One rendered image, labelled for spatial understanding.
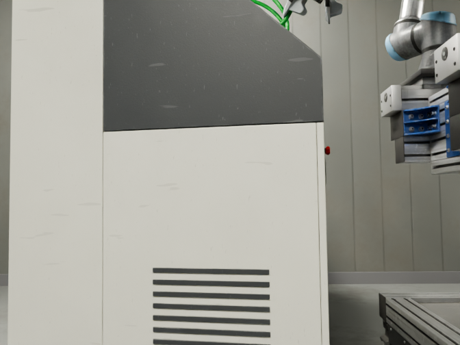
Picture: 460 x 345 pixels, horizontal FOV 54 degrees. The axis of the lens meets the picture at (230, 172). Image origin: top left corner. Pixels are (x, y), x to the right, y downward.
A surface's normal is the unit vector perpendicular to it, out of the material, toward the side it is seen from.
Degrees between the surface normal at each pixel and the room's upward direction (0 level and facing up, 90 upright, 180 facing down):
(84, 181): 90
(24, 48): 90
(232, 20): 90
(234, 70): 90
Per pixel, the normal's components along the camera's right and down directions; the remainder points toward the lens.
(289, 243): -0.18, -0.05
